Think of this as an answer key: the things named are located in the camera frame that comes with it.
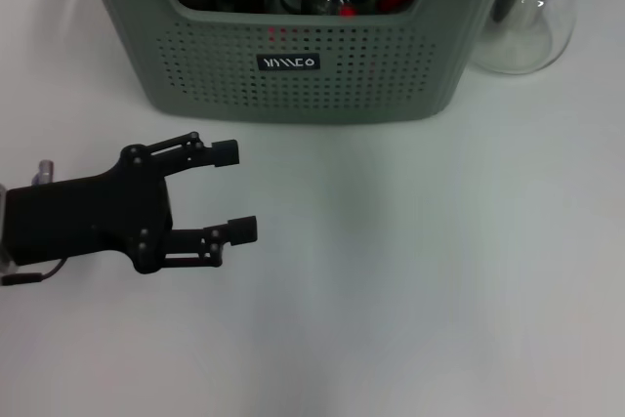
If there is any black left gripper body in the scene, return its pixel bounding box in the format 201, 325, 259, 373
4, 145, 176, 275

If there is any large red sloped brick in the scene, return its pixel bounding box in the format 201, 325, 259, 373
267, 25, 299, 43

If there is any grey-green perforated storage bin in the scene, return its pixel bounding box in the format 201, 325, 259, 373
72, 0, 523, 126

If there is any silver left gripper fitting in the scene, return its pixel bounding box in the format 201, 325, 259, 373
31, 158, 56, 187

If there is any glass carafe with black lid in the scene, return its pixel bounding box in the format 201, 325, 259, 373
468, 0, 587, 76

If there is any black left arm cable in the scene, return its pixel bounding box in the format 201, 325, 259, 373
0, 258, 67, 287

